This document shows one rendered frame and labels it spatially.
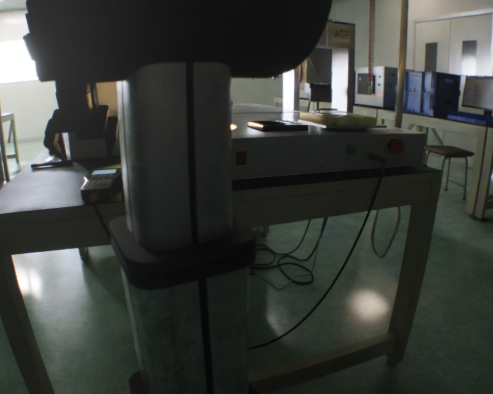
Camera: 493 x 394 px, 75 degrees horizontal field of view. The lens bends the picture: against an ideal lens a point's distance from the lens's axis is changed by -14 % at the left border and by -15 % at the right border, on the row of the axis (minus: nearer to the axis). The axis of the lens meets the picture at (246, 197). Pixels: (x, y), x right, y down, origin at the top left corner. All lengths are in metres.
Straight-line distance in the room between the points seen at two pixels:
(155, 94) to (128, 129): 0.04
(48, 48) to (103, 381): 1.28
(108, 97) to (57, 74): 1.00
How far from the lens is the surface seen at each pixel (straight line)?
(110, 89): 1.25
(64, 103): 0.63
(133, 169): 0.28
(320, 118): 1.00
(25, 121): 8.48
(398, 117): 1.30
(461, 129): 3.32
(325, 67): 1.75
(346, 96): 1.46
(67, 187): 0.93
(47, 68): 0.25
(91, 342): 1.61
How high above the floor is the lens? 0.98
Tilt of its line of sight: 17 degrees down
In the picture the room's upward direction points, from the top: straight up
